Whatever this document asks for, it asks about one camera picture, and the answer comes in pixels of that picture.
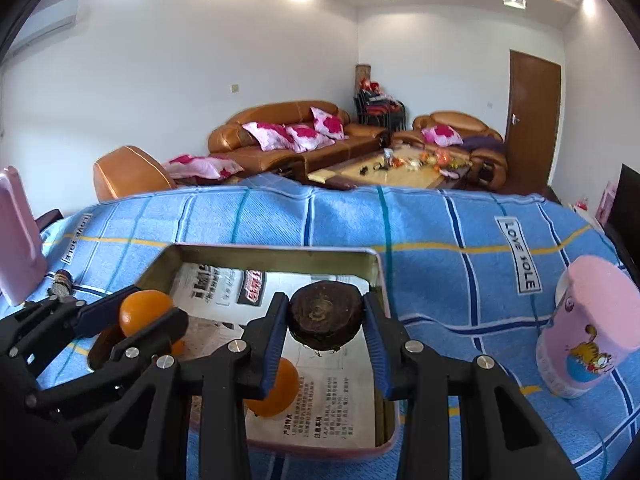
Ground brown wooden door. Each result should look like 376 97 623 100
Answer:
502 49 563 193

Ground purple cloth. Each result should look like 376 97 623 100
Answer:
460 135 506 153

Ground wooden coffee table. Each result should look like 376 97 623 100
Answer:
307 147 473 191

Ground white air conditioner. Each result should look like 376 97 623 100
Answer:
10 0 81 56

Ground small brown can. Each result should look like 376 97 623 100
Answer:
50 269 76 297

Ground brown water chestnut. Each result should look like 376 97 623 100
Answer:
288 282 366 352

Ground pink bag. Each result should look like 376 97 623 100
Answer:
595 182 618 226

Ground pink cartoon cup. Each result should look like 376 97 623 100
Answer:
536 255 640 400

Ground orange leather armchair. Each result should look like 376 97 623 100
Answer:
93 146 177 203

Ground blue plaid blanket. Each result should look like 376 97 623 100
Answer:
0 172 640 480

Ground pink floral pillow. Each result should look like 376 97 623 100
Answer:
285 124 335 153
310 106 348 140
242 121 296 151
162 154 246 181
421 125 463 146

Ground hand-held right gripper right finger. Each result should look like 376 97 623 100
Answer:
363 291 582 480

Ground pink mug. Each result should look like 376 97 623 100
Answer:
0 165 47 307

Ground stacked black chairs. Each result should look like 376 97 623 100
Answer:
354 90 406 128

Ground black television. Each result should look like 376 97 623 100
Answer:
602 162 640 261

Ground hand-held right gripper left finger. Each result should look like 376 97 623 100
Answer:
82 292 292 480

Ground metal tray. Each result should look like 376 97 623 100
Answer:
86 242 401 461

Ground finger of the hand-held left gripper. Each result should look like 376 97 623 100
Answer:
25 307 190 427
0 285 139 362

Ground brown leather sofa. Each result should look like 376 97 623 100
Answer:
207 101 393 178

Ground brown leather armchair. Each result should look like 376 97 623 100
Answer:
392 111 508 191

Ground orange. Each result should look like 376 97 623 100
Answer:
245 357 301 418
119 290 175 338

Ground newspaper sheet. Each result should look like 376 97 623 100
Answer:
170 262 378 451

